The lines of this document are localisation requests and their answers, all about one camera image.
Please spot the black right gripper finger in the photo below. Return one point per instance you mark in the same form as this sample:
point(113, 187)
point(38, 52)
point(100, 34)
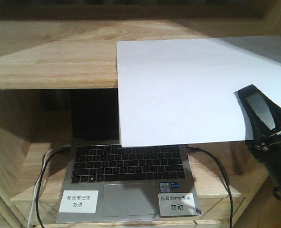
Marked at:
point(264, 115)

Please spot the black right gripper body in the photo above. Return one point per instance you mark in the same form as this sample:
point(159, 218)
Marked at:
point(266, 149)

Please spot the white paper sheet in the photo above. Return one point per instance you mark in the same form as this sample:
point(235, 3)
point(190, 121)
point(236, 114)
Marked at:
point(185, 90)

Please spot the grey label sticker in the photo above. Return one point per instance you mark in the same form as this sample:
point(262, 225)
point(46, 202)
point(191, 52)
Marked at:
point(176, 204)

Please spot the silver laptop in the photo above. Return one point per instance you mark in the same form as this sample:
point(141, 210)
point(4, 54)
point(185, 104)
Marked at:
point(128, 179)

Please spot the white label sticker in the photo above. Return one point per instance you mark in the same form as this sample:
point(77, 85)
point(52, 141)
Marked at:
point(79, 201)

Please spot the wooden shelf unit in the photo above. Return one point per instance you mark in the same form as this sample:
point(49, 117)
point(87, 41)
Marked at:
point(46, 47)

